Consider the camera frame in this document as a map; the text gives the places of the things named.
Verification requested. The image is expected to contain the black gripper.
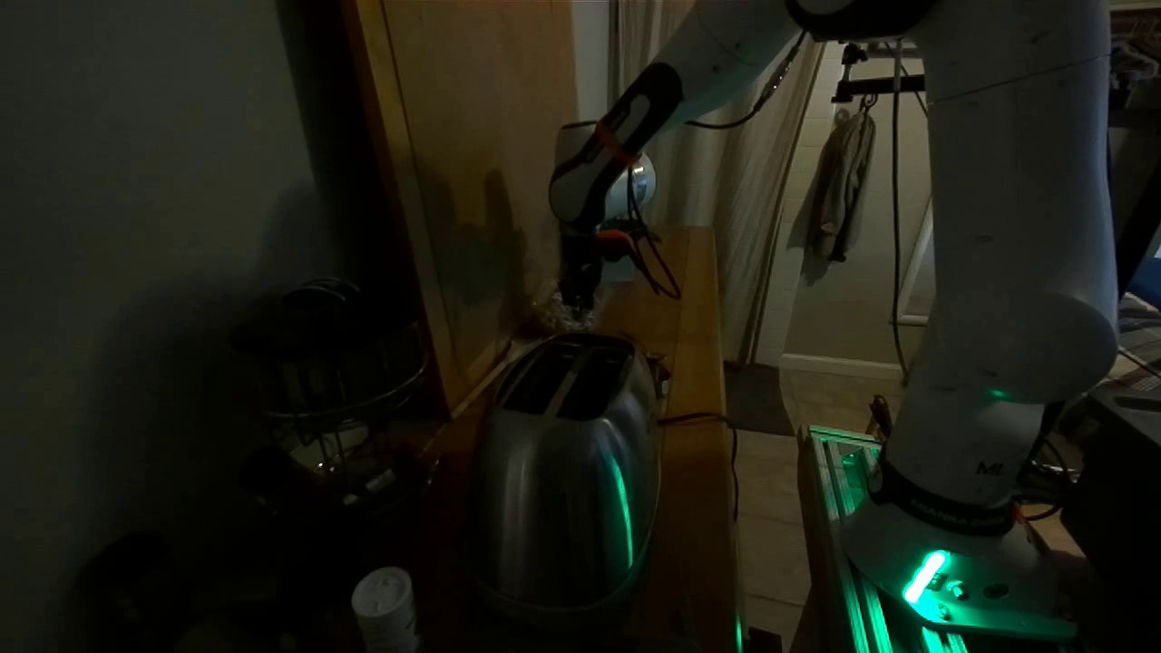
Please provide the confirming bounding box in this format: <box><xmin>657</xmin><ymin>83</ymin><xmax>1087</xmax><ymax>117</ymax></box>
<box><xmin>556</xmin><ymin>215</ymin><xmax>610</xmax><ymax>325</ymax></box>

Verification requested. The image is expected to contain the wooden cabinet side panel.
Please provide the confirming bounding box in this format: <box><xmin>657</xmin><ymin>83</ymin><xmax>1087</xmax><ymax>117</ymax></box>
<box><xmin>339</xmin><ymin>0</ymin><xmax>584</xmax><ymax>422</ymax></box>

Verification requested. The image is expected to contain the silver two-slot toaster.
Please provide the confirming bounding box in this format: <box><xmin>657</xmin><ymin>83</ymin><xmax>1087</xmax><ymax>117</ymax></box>
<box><xmin>466</xmin><ymin>330</ymin><xmax>666</xmax><ymax>628</ymax></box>

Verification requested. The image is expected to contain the hanging grey towel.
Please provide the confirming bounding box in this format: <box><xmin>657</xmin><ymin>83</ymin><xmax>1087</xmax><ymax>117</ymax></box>
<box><xmin>797</xmin><ymin>102</ymin><xmax>880</xmax><ymax>282</ymax></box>

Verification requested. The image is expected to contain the white cylindrical cup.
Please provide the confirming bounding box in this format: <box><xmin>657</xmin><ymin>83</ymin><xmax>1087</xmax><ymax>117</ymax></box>
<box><xmin>349</xmin><ymin>564</ymin><xmax>419</xmax><ymax>653</ymax></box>

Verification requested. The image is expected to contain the dark round container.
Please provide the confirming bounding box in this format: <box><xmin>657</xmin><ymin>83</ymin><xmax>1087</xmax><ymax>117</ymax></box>
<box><xmin>75</xmin><ymin>531</ymin><xmax>194</xmax><ymax>653</ymax></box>

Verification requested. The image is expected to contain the black equipment box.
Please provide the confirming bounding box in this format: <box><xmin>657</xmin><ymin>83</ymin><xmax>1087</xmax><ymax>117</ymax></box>
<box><xmin>1063</xmin><ymin>393</ymin><xmax>1161</xmax><ymax>611</ymax></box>

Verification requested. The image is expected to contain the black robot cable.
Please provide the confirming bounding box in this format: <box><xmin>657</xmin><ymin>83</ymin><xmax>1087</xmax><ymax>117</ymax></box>
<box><xmin>619</xmin><ymin>168</ymin><xmax>684</xmax><ymax>306</ymax></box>

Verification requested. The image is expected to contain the black toaster power cord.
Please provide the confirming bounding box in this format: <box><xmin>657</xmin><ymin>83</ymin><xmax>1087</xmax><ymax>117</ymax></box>
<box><xmin>657</xmin><ymin>408</ymin><xmax>743</xmax><ymax>522</ymax></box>

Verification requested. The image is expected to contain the aluminium frame with green light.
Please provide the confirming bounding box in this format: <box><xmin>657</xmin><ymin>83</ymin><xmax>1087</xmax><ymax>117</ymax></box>
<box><xmin>795</xmin><ymin>422</ymin><xmax>1093</xmax><ymax>653</ymax></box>

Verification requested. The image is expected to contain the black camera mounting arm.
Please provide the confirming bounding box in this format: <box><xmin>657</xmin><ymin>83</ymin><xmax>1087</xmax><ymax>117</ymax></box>
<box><xmin>826</xmin><ymin>41</ymin><xmax>930</xmax><ymax>110</ymax></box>

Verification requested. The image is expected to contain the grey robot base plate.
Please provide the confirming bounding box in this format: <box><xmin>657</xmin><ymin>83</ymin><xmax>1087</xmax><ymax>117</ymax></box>
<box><xmin>840</xmin><ymin>499</ymin><xmax>1081</xmax><ymax>647</ymax></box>

